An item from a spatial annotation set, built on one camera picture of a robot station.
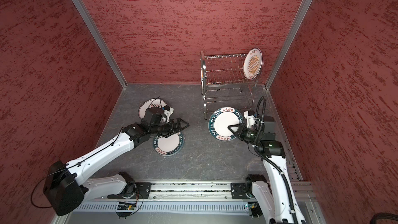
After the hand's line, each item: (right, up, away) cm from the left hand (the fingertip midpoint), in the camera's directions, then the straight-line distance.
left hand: (183, 130), depth 76 cm
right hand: (+22, +1, -3) cm, 22 cm away
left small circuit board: (-28, -36, -4) cm, 46 cm away
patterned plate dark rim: (-9, -11, +11) cm, 18 cm away
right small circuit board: (+35, -37, -5) cm, 51 cm away
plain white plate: (+38, +36, +8) cm, 53 cm away
